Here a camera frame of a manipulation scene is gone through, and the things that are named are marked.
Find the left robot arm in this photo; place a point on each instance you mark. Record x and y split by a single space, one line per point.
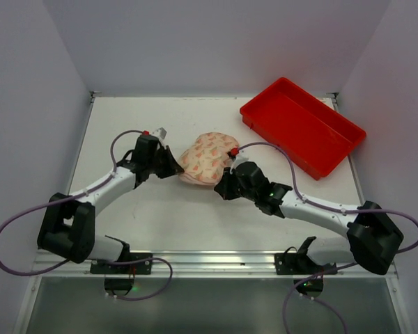
68 226

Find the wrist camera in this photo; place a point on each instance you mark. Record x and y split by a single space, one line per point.
160 133
239 159

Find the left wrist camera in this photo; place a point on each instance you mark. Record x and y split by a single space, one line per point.
160 133

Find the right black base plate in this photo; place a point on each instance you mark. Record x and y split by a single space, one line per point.
295 262

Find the aluminium front rail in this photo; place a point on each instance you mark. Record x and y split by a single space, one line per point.
202 264

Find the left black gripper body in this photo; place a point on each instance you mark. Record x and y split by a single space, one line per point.
164 161

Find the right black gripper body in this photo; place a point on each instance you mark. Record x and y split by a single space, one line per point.
228 186

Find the red plastic tray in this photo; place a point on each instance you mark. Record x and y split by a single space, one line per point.
315 137

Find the floral fabric laundry bag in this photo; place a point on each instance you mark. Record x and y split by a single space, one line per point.
205 160

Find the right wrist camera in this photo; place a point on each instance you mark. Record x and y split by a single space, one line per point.
239 159

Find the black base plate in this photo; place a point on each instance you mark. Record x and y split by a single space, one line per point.
295 262
142 267

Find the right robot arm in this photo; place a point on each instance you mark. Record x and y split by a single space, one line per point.
364 235

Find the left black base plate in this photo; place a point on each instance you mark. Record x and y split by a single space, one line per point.
142 267

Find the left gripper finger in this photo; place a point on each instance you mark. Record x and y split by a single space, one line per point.
164 165
172 166

